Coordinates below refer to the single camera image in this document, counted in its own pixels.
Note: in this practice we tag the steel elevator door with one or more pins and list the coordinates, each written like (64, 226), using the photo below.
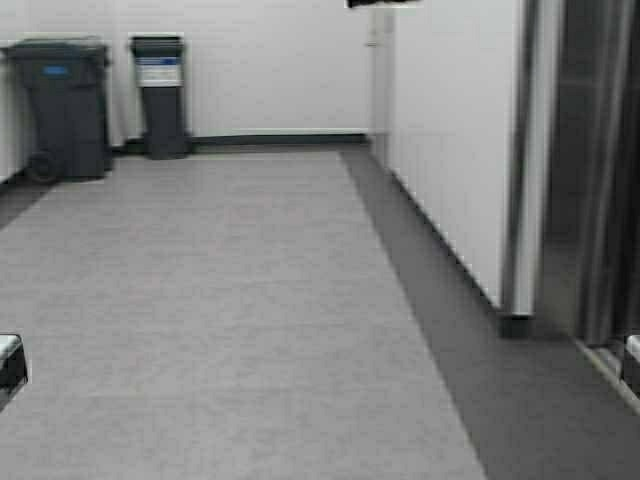
(588, 280)

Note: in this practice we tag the large dark wheeled bin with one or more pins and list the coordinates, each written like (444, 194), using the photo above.
(65, 79)

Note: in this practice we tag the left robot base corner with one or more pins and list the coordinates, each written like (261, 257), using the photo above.
(14, 370)

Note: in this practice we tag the slim dark recycling bin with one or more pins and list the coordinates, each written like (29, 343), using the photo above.
(159, 73)

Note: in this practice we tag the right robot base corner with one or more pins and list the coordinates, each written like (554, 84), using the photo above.
(630, 369)

